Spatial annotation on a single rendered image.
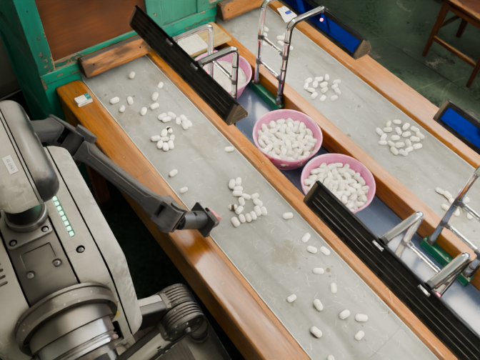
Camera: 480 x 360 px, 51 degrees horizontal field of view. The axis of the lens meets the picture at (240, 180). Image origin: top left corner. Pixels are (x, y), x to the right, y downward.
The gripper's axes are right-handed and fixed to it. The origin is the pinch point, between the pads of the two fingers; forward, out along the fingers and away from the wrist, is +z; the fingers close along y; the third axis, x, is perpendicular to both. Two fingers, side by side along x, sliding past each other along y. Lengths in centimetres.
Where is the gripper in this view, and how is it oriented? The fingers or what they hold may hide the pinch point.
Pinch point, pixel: (218, 218)
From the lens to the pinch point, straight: 169.1
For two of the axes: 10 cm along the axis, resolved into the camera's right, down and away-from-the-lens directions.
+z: 5.8, 0.4, 8.1
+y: -6.0, -6.5, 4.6
